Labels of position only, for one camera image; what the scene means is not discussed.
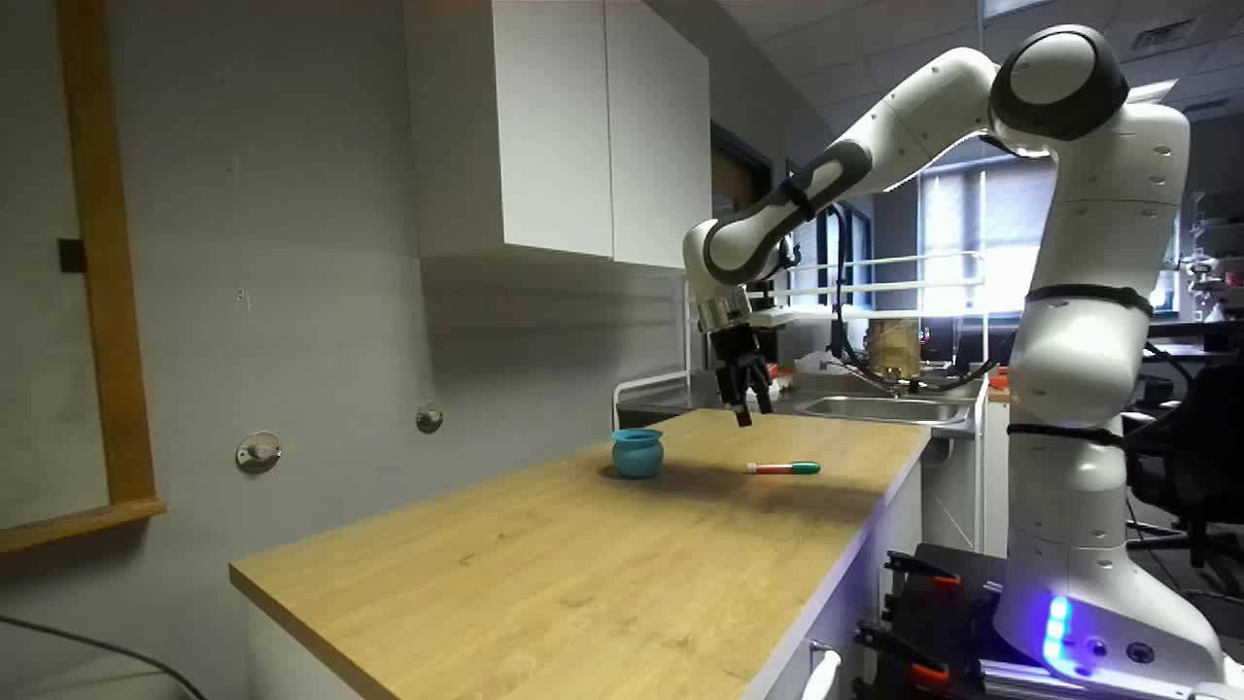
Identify small blue vase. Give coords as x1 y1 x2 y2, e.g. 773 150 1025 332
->
608 429 669 482

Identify ceiling light panel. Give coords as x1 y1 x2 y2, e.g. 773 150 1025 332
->
1124 75 1182 109

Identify black floor cable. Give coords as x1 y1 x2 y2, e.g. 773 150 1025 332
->
0 609 210 700

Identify black office chair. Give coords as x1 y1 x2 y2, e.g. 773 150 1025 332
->
1124 337 1244 603

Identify black clamps with orange tips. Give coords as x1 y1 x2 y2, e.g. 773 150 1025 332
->
850 548 1003 700

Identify large round wall knob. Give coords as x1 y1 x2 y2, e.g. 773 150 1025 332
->
234 429 283 480

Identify brown object behind sink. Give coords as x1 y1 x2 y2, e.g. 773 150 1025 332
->
862 318 924 388

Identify white metal railing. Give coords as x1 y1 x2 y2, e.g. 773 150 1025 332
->
773 248 996 332

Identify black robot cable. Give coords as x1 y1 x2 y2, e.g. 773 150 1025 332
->
830 201 1003 401

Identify white wall cabinet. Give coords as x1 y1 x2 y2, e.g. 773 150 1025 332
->
402 0 716 273

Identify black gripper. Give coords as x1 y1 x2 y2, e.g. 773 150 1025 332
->
707 318 780 430

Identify wooden board frame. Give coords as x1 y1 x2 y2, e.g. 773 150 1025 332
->
0 0 169 564

